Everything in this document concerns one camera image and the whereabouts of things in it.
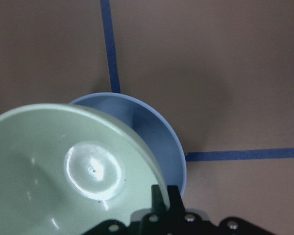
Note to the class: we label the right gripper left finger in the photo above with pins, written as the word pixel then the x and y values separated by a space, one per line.
pixel 149 221

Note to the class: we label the green bowl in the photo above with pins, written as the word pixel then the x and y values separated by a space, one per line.
pixel 66 168

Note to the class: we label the blue bowl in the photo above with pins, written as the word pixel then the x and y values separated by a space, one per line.
pixel 151 126

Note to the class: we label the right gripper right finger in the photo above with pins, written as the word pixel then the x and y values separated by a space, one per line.
pixel 179 221

